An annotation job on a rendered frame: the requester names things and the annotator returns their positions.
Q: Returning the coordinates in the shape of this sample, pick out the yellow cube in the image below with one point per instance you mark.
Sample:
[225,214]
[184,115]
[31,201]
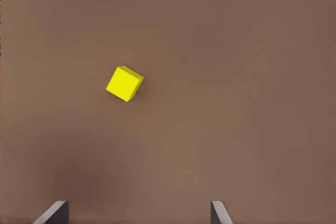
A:
[123,84]

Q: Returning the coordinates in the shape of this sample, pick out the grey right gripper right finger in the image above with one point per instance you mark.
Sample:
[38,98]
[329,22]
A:
[218,214]

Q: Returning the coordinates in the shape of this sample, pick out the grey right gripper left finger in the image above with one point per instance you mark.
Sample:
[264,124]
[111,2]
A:
[56,213]

